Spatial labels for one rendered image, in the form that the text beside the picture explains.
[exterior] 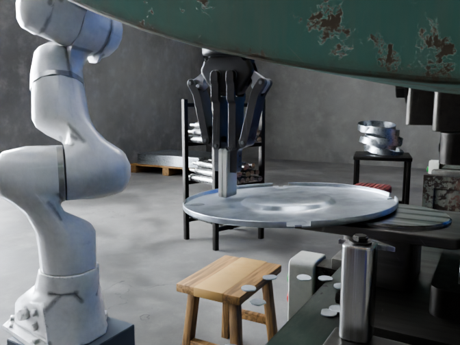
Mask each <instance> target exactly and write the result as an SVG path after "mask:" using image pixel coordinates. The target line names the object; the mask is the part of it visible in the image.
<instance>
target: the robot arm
mask: <svg viewBox="0 0 460 345"><path fill-rule="evenodd" d="M16 19H17V21H18V23H19V25H20V26H21V27H22V28H23V29H25V30H27V31H28V32H30V33H32V34H33V35H38V36H41V37H43V38H46V39H48V40H51V41H52V42H48V43H46V44H44V45H42V46H39V47H38V48H37V49H36V51H35V52H34V57H33V62H32V66H31V72H30V91H31V119H32V120H33V122H34V124H35V126H36V128H37V129H39V130H40V131H41V132H43V133H45V134H46V135H47V136H50V137H52V138H54V139H56V140H58V141H60V142H61V143H62V144H63V146H62V145H49V146H23V147H20V148H17V149H11V150H8V151H3V152H2V153H1V154H0V197H1V198H3V199H4V200H6V201H7V202H9V203H11V204H12V205H13V206H15V207H16V208H17V209H19V210H20V211H21V212H22V213H23V214H24V215H26V217H27V219H28V221H29V222H30V224H31V226H32V228H33V229H34V231H35V234H36V241H37V245H38V255H39V263H40V268H39V269H38V275H37V278H36V283H35V286H33V287H32V288H31V289H29V290H28V291H26V293H24V294H23V295H22V296H20V297H19V298H18V300H17V301H16V302H15V315H11V316H10V319H9V320H8V321H7V322H6V323H5V324H4V325H3V329H4V330H5V331H7V332H8V333H9V334H11V335H12V336H14V337H15V338H16V339H17V340H19V341H20V342H22V343H23V344H24V345H84V344H89V343H91V342H93V341H94V340H96V339H97V338H99V337H101V336H102V335H104V334H105V333H106V330H107V326H108V324H107V310H105V308H104V304H103V296H102V291H101V284H100V282H99V280H100V273H99V263H98V262H97V250H96V231H95V229H94V227H93V226H92V224H91V223H90V222H88V221H87V220H84V219H83V218H80V217H78V216H75V215H73V214H70V213H68V212H65V211H64V209H63V207H62V206H61V204H62V202H63V201H65V200H67V201H71V200H82V199H101V198H104V197H107V196H111V195H114V194H119V193H121V192H122V191H123V190H124V189H125V188H126V187H127V184H128V182H129V179H130V176H131V165H130V163H129V160H128V159H127V156H126V154H125V153H124V152H123V151H122V150H121V149H119V148H118V147H117V146H114V145H113V144H112V143H110V142H108V141H107V140H106V139H105V138H104V137H103V136H102V135H101V134H100V133H99V132H98V131H97V130H96V129H95V127H94V125H93V123H92V121H91V119H90V115H89V111H88V103H87V98H86V90H85V86H84V74H83V67H84V64H85V63H86V60H87V59H88V61H89V63H93V64H95V63H97V62H100V60H101V59H102V58H106V57H108V56H110V55H111V54H112V53H113V52H114V51H115V50H117V48H118V46H119V44H120V42H121V40H122V36H123V25H122V23H120V22H118V21H115V20H112V19H110V18H107V17H104V16H101V15H99V14H96V13H94V12H92V11H90V10H87V9H85V8H83V7H81V6H79V5H76V4H74V3H72V2H70V1H67V0H16ZM202 54H203V58H204V63H203V66H202V68H201V74H200V75H199V76H198V77H196V78H195V79H189V80H188V87H189V89H190V91H191V93H192V94H193V97H194V104H195V108H196V114H197V118H198V122H199V128H200V132H201V138H202V142H203V144H207V145H209V146H211V147H212V148H213V149H214V169H215V171H218V196H219V197H224V198H227V197H230V196H233V195H236V194H237V173H238V172H240V171H241V169H242V150H243V149H244V148H246V147H248V146H252V145H254V143H255V138H256V135H257V129H258V126H259V121H260V117H261V112H262V109H263V106H264V100H265V97H266V94H267V93H268V91H269V89H270V88H271V86H272V80H271V79H266V78H265V77H263V76H262V75H260V74H259V73H258V72H257V66H256V64H255V60H252V59H248V58H245V57H239V56H236V55H230V54H227V53H221V52H217V51H212V50H209V49H203V48H202ZM251 82H252V84H251ZM250 84H251V87H252V90H251V93H250V97H249V100H248V105H247V109H246V114H245V118H244V102H245V100H246V90H247V88H248V87H249V86H250ZM208 86H209V88H210V90H211V100H212V103H213V113H212V107H211V103H210V100H209V94H208V91H207V88H208Z"/></svg>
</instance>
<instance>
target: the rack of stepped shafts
mask: <svg viewBox="0 0 460 345"><path fill-rule="evenodd" d="M188 107H195V104H194V103H188V100H187V99H182V100H181V110H182V157H183V203H184V205H185V203H186V199H187V198H188V197H189V184H195V183H206V184H209V185H212V189H213V190H214V189H218V171H215V169H214V149H213V148H212V159H209V160H206V159H204V160H202V161H201V160H197V162H195V161H193V162H192V164H194V165H197V166H198V167H199V168H198V167H197V168H191V169H190V171H191V172H195V174H191V175H189V167H188V147H189V146H198V145H207V144H203V142H202V138H201V132H200V128H199V122H195V123H190V126H191V127H195V128H196V129H193V130H188ZM265 111H266V100H264V106H263V109H262V112H261V117H260V121H259V130H257V135H256V138H255V143H254V145H252V146H248V147H254V146H258V147H259V170H255V169H252V168H254V167H255V164H254V163H248V162H245V161H242V169H241V171H240V172H237V186H240V185H248V184H256V183H264V175H265ZM189 133H192V134H193V136H192V135H188V134H189ZM257 136H259V137H257ZM257 175H259V176H257ZM189 179H190V180H189ZM254 180H256V181H254ZM249 181H251V182H249ZM245 182H246V183H245ZM195 220H200V219H198V218H194V217H192V216H190V215H188V214H187V213H185V211H183V238H184V240H189V239H190V222H192V221H195ZM200 221H203V222H206V223H209V224H211V225H212V250H214V251H218V250H219V231H224V230H227V229H230V230H232V229H233V228H236V227H239V226H232V225H224V226H223V225H222V224H218V223H213V222H207V221H204V220H200ZM219 226H221V227H219ZM258 238H259V239H263V238H264V228H258Z"/></svg>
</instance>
